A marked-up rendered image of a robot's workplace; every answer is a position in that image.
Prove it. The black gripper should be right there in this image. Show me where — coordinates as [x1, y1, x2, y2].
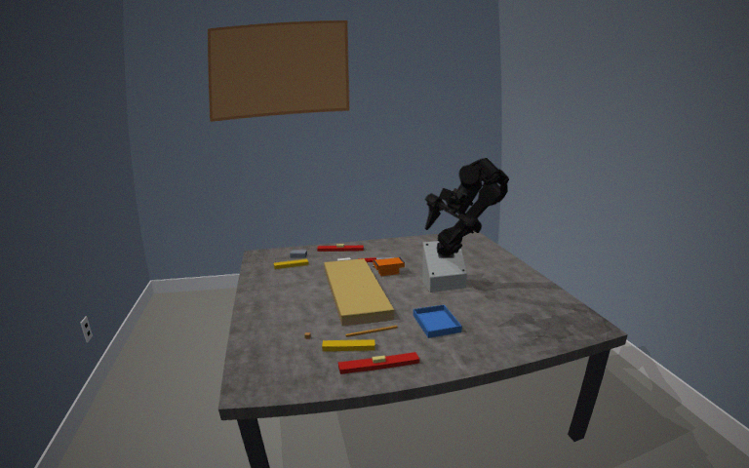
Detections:
[425, 187, 482, 245]

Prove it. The tan panel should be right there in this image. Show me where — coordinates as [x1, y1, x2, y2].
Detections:
[324, 258, 394, 327]

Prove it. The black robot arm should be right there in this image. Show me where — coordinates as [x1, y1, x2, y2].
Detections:
[437, 158, 509, 258]

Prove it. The blue shallow tray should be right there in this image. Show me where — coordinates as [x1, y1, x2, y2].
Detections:
[413, 305, 462, 338]

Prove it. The yellow flat bar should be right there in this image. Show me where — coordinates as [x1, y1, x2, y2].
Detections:
[322, 339, 375, 352]
[274, 259, 308, 269]

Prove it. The red long flat bar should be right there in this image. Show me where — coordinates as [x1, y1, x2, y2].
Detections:
[338, 352, 419, 374]
[318, 244, 364, 252]

